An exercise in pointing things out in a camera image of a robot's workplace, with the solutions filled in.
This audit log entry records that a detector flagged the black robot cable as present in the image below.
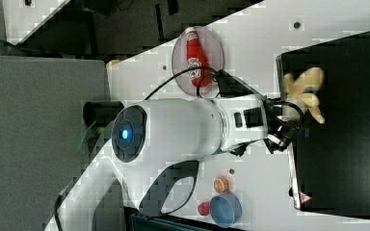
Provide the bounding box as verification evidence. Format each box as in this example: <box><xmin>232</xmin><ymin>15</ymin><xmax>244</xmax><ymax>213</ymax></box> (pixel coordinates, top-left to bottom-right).
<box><xmin>143</xmin><ymin>65</ymin><xmax>305</xmax><ymax>129</ymax></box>

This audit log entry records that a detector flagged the strawberry toy near bowl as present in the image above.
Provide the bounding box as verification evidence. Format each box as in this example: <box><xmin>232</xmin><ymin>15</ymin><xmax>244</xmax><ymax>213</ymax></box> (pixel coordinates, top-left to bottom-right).
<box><xmin>198</xmin><ymin>201</ymin><xmax>210</xmax><ymax>217</ymax></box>

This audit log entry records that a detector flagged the grey round plate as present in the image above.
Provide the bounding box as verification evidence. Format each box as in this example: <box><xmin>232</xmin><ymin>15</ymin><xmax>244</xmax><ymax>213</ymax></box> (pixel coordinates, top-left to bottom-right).
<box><xmin>172</xmin><ymin>26</ymin><xmax>225</xmax><ymax>96</ymax></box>

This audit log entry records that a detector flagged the black toaster oven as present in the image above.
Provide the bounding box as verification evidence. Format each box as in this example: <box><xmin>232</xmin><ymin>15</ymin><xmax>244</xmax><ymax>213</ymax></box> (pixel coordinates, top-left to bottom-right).
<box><xmin>277</xmin><ymin>31</ymin><xmax>370</xmax><ymax>219</ymax></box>

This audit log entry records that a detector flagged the black cylinder pot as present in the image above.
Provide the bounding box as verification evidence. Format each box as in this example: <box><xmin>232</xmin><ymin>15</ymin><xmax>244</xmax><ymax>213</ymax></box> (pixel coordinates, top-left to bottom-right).
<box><xmin>83</xmin><ymin>101</ymin><xmax>124</xmax><ymax>127</ymax></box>

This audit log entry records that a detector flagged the yellow plush banana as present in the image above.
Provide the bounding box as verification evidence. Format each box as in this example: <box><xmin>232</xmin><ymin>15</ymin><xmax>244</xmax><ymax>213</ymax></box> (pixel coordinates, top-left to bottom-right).
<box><xmin>282</xmin><ymin>67</ymin><xmax>325</xmax><ymax>124</ymax></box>

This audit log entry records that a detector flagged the orange slice toy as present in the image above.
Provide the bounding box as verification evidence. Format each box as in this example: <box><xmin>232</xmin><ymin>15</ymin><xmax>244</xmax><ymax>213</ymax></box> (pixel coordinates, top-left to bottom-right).
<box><xmin>213</xmin><ymin>175</ymin><xmax>229</xmax><ymax>193</ymax></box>

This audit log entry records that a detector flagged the blue bowl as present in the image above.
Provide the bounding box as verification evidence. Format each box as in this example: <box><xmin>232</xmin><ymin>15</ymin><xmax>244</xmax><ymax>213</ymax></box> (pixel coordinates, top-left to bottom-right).
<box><xmin>210</xmin><ymin>192</ymin><xmax>242</xmax><ymax>228</ymax></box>

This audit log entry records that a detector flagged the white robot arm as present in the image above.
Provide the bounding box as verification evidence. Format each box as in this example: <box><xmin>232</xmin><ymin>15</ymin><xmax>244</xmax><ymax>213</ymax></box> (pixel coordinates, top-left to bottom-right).
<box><xmin>44</xmin><ymin>94</ymin><xmax>304</xmax><ymax>231</ymax></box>

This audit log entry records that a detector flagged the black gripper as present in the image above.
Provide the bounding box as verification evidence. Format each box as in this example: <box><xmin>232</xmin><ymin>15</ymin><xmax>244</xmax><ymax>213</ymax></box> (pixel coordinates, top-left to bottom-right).
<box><xmin>264</xmin><ymin>99</ymin><xmax>304</xmax><ymax>154</ymax></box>

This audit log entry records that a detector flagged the red plush ketchup bottle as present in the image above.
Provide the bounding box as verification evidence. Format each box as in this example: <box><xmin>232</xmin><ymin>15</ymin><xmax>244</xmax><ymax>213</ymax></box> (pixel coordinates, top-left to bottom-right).
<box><xmin>185</xmin><ymin>27</ymin><xmax>212</xmax><ymax>88</ymax></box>

